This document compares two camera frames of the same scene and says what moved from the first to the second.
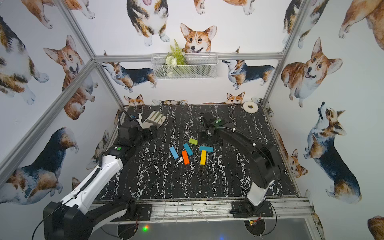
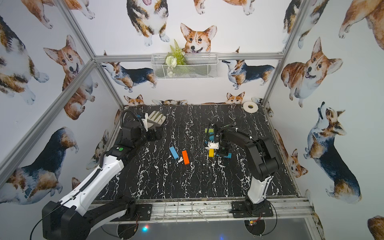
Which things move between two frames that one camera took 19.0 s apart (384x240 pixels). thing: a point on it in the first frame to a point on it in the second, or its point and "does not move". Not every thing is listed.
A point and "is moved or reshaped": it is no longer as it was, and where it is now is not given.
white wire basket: x=199 y=66 does not move
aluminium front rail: x=285 y=209 does not move
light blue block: x=174 y=152 does not move
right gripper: x=205 y=132 to x=221 y=152
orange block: x=185 y=157 does not move
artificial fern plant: x=176 y=56 does not move
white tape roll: x=252 y=110 does not move
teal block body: x=208 y=149 to x=229 y=156
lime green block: x=193 y=141 is moved or reshaped
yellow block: x=203 y=157 to x=211 y=152
